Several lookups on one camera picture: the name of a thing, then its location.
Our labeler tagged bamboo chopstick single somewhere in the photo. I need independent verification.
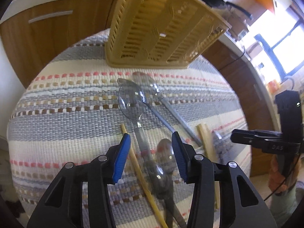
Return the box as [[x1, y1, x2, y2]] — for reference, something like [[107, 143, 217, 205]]
[[120, 123, 169, 228]]

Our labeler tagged bamboo chopstick pile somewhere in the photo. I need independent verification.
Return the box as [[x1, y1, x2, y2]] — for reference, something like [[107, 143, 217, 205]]
[[197, 123, 220, 210]]

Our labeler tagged clear plastic spoon grey handle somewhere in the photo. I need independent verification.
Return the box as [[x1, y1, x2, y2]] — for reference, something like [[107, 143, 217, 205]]
[[117, 78, 175, 132]]

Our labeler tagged person's right hand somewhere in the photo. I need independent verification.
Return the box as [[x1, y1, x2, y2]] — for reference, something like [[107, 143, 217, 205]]
[[268, 155, 301, 194]]

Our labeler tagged metal spoon near gripper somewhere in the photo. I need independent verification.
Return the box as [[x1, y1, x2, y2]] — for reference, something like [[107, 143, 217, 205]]
[[132, 121, 174, 227]]

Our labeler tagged striped woven table mat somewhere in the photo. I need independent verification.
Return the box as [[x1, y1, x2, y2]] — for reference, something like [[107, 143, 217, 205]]
[[6, 28, 253, 228]]

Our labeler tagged yellow plastic utensil basket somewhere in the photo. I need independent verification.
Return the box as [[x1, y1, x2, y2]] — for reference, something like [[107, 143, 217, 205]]
[[105, 0, 231, 69]]

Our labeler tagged wooden cabinet drawer front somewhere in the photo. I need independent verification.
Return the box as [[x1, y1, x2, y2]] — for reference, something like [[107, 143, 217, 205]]
[[1, 0, 117, 87]]

